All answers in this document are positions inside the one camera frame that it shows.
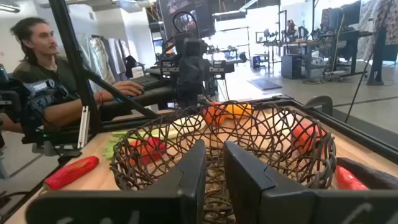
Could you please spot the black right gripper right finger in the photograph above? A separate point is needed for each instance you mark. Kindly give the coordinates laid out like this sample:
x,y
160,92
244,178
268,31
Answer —
x,y
280,205

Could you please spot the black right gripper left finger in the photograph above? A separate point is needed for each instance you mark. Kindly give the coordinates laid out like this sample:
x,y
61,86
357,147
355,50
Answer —
x,y
174,202

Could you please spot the red tomato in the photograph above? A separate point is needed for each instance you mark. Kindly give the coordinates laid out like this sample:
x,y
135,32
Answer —
x,y
157,147

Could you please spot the orange-red bumpy pepper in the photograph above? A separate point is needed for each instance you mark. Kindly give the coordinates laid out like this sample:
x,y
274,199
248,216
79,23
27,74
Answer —
x,y
306,137
138,152

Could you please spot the orange carrot with green top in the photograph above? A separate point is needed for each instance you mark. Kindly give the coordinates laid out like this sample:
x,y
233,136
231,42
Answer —
x,y
349,180

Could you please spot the light green celery stalk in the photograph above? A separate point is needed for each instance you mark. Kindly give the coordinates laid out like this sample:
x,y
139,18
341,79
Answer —
x,y
119,135

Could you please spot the round orange fruit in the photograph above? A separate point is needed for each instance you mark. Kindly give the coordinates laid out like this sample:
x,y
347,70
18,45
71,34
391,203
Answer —
x,y
213,113

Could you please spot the small yellow fruit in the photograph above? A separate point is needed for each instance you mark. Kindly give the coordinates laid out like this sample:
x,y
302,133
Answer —
x,y
239,111

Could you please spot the red chili pepper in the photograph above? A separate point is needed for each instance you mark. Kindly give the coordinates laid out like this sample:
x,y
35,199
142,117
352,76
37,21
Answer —
x,y
71,172

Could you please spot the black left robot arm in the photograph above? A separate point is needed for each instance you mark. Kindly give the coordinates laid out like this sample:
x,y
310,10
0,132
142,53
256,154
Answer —
x,y
192,71

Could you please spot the dark desk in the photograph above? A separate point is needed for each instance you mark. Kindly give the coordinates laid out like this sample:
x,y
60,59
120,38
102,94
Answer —
x,y
149,96

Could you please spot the black C-clamp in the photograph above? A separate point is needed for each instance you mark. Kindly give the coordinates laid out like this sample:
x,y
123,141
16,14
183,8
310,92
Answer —
x,y
320,102

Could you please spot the black computer tower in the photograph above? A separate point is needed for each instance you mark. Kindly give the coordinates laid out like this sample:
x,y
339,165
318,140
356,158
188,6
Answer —
x,y
291,67

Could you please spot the thin black stand pole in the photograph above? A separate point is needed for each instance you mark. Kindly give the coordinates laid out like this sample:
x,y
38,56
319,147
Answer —
x,y
367,68

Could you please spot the rack of hanging clothes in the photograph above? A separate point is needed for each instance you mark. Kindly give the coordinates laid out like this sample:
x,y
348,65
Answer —
x,y
102,56

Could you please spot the person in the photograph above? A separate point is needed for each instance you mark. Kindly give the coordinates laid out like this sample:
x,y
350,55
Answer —
x,y
40,46
291,29

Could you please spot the black standing desk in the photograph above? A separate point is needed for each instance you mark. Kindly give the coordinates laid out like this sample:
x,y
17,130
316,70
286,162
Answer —
x,y
351,34

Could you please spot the large black monitor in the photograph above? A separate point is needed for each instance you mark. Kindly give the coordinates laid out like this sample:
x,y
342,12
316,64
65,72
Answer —
x,y
186,15

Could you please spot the floral patterned fabric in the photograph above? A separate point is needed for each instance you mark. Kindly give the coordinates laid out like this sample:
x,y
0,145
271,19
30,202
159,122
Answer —
x,y
385,18

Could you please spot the white metal bracket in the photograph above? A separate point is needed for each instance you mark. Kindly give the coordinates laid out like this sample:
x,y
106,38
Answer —
x,y
84,127

